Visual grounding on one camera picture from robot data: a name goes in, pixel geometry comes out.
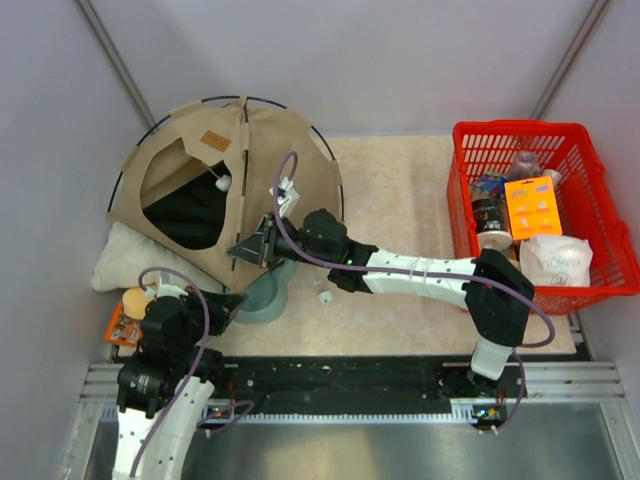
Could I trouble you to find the clear plastic bottle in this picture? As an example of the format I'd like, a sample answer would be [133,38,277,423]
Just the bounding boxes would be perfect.
[314,279,334,306]

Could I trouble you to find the red plastic basket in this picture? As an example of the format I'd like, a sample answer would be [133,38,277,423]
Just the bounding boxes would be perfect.
[446,120,639,315]

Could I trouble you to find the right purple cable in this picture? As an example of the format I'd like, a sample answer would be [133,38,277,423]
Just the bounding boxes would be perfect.
[272,151,557,434]

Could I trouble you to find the black tent pole long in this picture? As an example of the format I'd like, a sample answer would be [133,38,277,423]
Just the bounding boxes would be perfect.
[106,95,345,220]

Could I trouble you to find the colourful snack bag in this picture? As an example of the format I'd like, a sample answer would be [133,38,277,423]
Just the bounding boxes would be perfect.
[469,172,507,201]

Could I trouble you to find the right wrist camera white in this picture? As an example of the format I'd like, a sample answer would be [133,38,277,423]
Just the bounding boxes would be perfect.
[269,177,300,218]

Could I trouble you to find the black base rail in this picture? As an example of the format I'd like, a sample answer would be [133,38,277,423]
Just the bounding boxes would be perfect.
[201,355,520,431]

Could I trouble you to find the orange card package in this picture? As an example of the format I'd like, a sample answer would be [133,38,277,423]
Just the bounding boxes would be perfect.
[504,176,563,241]

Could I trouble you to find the cream fluffy pillow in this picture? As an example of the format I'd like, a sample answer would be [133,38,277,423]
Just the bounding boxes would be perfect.
[90,222,223,293]

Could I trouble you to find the yellow round sponge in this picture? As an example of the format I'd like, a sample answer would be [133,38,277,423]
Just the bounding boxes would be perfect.
[122,287,151,320]

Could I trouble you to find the white wrapped bag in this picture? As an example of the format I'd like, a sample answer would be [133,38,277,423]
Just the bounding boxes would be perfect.
[519,234,593,288]

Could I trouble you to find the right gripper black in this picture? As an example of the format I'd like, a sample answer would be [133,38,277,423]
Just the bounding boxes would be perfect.
[230,211,335,269]

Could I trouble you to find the orange snack packet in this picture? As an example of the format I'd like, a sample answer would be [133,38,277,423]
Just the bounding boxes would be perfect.
[103,302,141,347]

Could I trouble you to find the black tent pole crossing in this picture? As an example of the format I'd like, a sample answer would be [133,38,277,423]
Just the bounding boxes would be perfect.
[231,96,252,248]

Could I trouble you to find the beige fabric pet tent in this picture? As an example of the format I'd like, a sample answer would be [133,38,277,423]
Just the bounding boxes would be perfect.
[108,97,344,293]

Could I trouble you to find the teal double pet bowl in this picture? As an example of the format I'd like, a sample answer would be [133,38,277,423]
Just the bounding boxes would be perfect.
[235,260,296,325]

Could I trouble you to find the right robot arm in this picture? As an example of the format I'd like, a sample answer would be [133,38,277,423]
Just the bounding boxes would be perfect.
[227,209,535,396]

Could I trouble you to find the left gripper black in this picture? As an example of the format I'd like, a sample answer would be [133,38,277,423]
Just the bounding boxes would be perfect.
[172,284,248,357]

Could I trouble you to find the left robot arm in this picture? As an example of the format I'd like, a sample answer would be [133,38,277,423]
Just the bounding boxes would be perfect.
[112,291,246,479]

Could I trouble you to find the white pompom toy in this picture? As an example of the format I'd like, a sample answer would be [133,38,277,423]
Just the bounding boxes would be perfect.
[215,175,232,192]

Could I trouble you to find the black pet food can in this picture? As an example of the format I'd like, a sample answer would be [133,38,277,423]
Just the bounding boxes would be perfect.
[471,197,513,251]

